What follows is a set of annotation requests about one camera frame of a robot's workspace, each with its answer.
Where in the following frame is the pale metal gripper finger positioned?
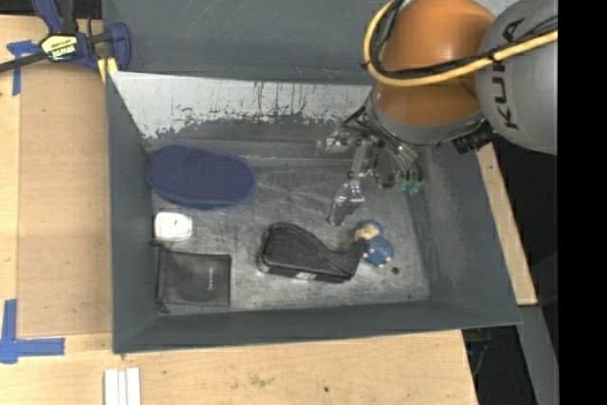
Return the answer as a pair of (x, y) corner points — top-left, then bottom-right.
(323, 132), (364, 153)
(326, 181), (367, 228)

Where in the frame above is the blue toy figure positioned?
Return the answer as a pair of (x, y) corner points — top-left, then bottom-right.
(353, 219), (395, 267)

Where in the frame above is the grey metal bin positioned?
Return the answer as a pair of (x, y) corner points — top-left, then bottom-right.
(99, 0), (524, 355)

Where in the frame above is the black wedge-shaped case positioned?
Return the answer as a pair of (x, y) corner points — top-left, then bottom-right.
(257, 222), (367, 285)

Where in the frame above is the black fabric pouch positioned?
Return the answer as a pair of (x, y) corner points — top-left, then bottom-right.
(155, 246), (233, 315)

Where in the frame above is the white rounded plastic object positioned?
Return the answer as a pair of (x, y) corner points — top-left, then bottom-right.
(152, 211), (194, 245)

